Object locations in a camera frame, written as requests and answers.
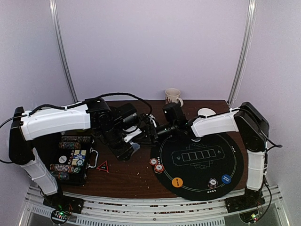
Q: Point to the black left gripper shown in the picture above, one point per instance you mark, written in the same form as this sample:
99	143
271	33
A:
121	153

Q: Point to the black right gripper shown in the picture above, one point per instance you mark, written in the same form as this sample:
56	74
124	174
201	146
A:
154	132

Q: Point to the blue playing card deck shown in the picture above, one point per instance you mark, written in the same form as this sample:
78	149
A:
135	146

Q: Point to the red poker chip stack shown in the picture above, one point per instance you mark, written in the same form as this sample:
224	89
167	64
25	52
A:
153	161

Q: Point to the orange big blind button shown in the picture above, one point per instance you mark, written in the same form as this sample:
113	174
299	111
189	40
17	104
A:
177	182

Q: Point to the blue small blind button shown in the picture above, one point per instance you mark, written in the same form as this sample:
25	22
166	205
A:
226	179

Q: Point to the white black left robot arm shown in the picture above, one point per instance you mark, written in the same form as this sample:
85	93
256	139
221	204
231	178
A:
34	137

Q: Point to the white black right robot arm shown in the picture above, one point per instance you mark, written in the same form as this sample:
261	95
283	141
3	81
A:
246	126

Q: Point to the black red triangle marker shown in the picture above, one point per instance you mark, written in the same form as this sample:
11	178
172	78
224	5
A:
103	167

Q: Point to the floral ceramic mug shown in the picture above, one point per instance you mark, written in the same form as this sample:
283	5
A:
172	95

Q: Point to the black poker chip case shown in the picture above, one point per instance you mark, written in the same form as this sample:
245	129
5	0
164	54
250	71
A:
72	160

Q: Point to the white orange bowl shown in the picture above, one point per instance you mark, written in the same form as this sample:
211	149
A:
206	112

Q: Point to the round black poker mat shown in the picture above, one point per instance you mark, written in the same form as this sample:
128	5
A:
197	162

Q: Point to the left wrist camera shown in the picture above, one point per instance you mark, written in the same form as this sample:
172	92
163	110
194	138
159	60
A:
131	134

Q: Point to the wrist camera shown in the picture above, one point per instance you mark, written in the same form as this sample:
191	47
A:
131	134
152	120

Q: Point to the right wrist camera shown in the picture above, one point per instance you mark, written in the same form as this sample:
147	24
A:
152	120

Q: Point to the aluminium front rail base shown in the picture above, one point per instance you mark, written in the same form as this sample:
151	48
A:
103	211

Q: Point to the left aluminium frame post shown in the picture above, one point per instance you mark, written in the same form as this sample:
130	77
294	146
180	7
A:
62	54

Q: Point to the aluminium frame post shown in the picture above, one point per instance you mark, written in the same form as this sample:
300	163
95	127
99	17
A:
246	42
62	54

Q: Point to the right aluminium frame post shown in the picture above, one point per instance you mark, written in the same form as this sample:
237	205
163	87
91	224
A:
246	42

